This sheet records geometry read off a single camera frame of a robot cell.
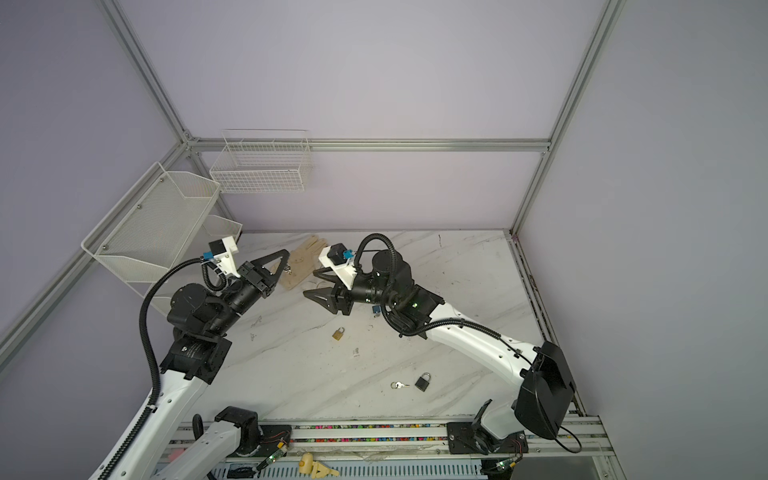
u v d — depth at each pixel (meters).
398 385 0.82
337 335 0.93
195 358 0.49
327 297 0.56
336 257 0.53
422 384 0.82
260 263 0.58
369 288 0.57
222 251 0.57
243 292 0.55
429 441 0.75
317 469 0.69
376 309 0.98
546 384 0.40
